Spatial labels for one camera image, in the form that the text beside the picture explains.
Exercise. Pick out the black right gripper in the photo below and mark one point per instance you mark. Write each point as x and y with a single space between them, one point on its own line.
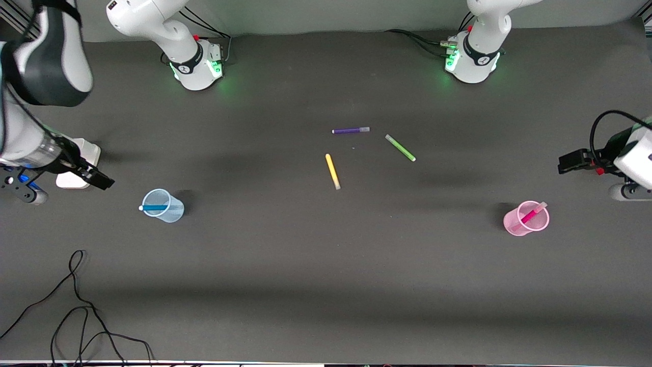
73 158

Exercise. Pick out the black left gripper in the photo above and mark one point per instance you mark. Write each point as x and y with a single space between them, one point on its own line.
604 154

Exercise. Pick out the blue marker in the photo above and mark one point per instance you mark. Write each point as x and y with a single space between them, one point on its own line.
153 207

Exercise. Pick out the pink marker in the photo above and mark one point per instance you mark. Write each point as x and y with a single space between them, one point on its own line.
532 215

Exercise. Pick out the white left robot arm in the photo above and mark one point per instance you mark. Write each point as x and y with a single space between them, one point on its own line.
476 61

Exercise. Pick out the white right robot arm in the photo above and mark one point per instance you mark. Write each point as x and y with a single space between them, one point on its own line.
30 61

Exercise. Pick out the white stand with base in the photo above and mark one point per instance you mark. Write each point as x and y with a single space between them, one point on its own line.
91 153

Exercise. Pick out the translucent blue cup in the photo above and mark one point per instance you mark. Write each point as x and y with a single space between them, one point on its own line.
175 214

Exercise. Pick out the translucent pink cup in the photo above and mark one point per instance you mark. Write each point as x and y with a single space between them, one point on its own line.
512 223

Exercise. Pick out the green marker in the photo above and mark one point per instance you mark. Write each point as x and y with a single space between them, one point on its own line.
400 148

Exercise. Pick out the purple marker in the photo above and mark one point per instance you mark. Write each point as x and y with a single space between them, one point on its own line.
349 131

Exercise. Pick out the yellow marker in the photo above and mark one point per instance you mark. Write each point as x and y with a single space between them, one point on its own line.
332 172

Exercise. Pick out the dark grey table mat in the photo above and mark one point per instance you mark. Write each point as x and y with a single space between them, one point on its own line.
326 285

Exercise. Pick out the aluminium frame rail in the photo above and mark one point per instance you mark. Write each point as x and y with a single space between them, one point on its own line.
15 20

